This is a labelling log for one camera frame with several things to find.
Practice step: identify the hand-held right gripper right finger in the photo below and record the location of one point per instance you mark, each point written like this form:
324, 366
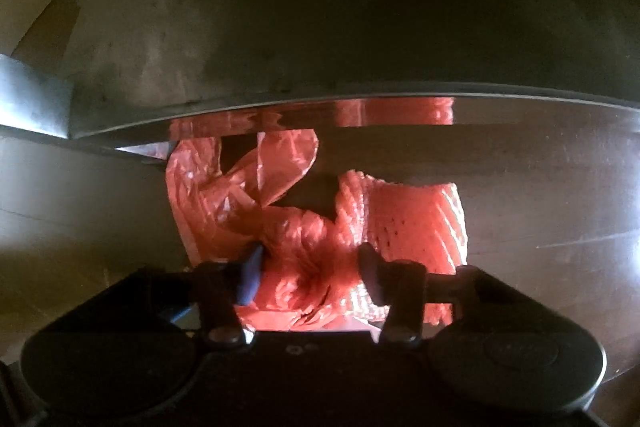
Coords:
372, 272

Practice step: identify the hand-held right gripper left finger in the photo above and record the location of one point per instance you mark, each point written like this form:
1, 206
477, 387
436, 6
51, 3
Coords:
250, 274

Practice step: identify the red plastic bag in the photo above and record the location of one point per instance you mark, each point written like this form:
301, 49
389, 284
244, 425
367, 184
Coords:
310, 232

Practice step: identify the stainless steel bin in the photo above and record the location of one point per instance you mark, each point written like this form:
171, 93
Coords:
320, 7

